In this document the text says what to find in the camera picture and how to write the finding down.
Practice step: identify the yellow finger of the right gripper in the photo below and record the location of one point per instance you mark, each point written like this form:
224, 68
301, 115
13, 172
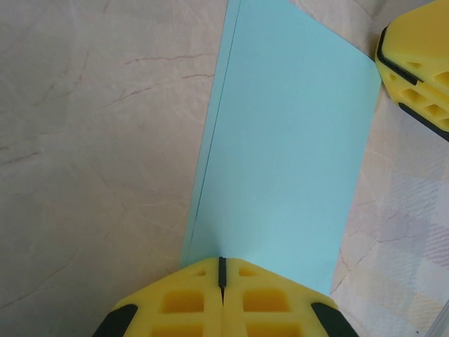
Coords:
421, 105
421, 42

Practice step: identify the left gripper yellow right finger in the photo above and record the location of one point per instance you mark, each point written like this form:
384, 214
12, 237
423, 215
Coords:
273, 305

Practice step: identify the aluminium table side rail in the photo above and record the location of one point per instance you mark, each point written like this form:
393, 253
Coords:
442, 328

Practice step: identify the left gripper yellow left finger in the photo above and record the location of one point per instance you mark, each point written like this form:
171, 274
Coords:
175, 302

